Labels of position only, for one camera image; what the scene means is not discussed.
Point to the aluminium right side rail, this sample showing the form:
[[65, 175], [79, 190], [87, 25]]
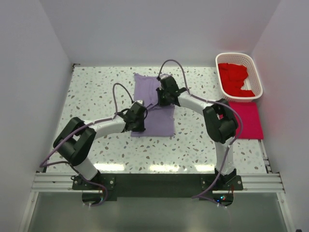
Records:
[[265, 157]]

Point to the white perforated plastic basket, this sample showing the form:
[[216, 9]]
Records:
[[252, 82]]

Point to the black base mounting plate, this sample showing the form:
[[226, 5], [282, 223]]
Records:
[[215, 187]]

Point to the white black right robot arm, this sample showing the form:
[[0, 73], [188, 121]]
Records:
[[220, 121]]

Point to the red t shirt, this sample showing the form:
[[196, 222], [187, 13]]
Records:
[[232, 78]]

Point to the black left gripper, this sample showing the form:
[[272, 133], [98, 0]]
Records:
[[139, 124]]

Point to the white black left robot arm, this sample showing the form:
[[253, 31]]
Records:
[[75, 140]]

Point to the folded pink t shirt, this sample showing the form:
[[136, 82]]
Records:
[[248, 112]]

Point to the purple t shirt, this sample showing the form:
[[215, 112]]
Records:
[[159, 121]]

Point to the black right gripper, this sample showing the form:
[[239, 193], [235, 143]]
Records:
[[163, 97]]

